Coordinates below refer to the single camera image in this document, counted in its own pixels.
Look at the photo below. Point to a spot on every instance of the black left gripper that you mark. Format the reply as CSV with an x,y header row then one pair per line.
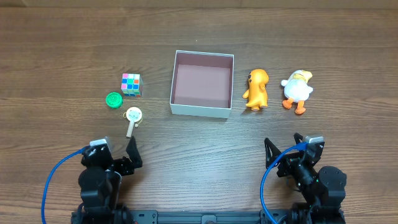
x,y
123,163

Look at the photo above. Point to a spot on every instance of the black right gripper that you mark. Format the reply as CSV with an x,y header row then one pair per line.
x,y
286,163

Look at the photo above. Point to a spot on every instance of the orange dinosaur toy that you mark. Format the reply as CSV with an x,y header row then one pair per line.
x,y
256,93

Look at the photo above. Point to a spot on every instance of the white plush duck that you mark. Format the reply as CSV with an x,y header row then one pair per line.
x,y
296,90

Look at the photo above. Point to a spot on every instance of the colourful puzzle cube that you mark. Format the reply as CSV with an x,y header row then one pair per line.
x,y
132,84

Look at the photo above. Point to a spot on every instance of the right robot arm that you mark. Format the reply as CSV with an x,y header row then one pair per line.
x,y
323,190

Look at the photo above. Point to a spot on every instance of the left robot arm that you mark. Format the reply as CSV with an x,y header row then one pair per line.
x,y
100,183

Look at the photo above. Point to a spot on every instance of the wooden cat rattle drum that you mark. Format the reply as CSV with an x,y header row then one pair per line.
x,y
134,116

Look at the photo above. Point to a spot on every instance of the green round plastic toy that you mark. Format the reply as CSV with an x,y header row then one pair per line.
x,y
114,100

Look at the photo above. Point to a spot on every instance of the white open cardboard box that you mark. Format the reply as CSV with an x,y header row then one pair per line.
x,y
202,84

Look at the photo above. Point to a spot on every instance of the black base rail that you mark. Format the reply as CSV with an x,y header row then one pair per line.
x,y
153,216

